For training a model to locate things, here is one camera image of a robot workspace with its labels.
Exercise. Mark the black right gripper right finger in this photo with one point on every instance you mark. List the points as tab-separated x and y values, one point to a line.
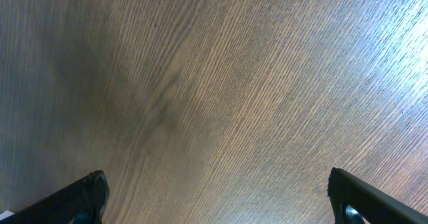
355	201

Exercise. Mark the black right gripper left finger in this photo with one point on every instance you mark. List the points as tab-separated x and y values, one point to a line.
83	201

